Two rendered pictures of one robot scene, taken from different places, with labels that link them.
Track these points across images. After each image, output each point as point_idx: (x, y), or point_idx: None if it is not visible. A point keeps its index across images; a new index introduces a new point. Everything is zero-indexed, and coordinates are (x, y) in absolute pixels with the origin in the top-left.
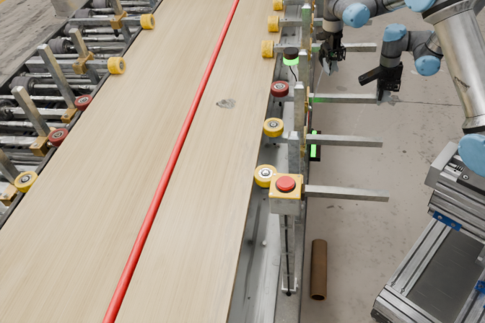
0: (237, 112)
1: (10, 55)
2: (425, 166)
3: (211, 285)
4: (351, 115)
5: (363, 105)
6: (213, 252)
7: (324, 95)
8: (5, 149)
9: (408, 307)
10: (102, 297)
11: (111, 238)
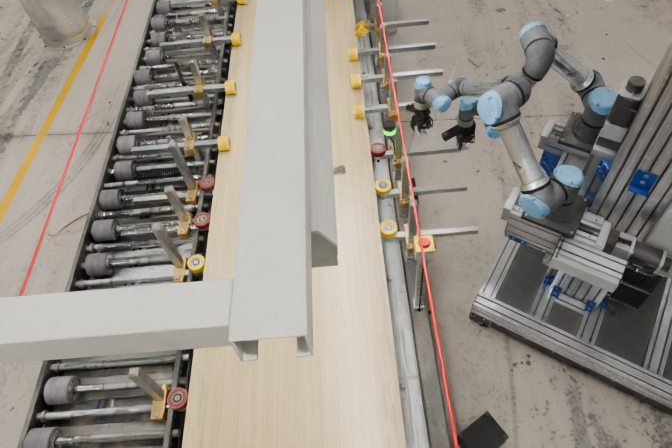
0: (350, 177)
1: (11, 109)
2: (497, 182)
3: (375, 312)
4: (424, 140)
5: (433, 127)
6: (369, 291)
7: (415, 150)
8: (134, 236)
9: (497, 305)
10: None
11: None
